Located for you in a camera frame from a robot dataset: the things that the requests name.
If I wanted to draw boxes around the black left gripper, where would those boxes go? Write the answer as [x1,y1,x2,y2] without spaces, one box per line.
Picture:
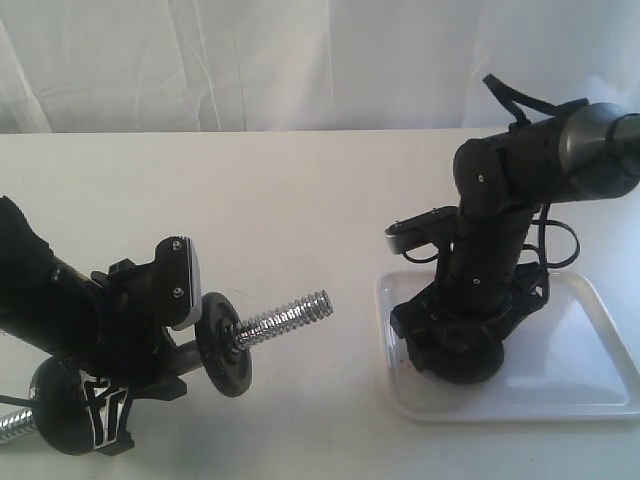
[60,259,187,456]

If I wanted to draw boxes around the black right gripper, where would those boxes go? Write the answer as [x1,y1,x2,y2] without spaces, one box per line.
[390,255,549,373]

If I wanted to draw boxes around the black left-end weight plate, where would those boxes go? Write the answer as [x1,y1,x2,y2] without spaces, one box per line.
[30,358,95,456]

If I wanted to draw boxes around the chrome threaded dumbbell bar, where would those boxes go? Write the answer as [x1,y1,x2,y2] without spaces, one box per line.
[1,290,334,444]

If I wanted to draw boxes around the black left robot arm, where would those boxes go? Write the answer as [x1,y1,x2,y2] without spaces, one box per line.
[1,198,201,456]

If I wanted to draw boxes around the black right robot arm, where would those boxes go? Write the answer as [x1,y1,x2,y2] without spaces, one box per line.
[386,102,639,384]

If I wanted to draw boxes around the white rectangular tray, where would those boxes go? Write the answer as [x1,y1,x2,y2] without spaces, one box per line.
[374,271,639,423]

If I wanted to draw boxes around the white backdrop curtain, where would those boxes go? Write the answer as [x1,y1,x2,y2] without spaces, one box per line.
[1,1,639,134]

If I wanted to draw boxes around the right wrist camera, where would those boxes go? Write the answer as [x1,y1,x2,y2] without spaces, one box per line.
[385,206,457,255]

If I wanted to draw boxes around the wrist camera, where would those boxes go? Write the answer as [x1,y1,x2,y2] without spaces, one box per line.
[385,206,457,255]
[151,236,202,331]

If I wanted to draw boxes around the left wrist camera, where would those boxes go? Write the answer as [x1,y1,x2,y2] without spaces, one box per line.
[151,236,202,331]

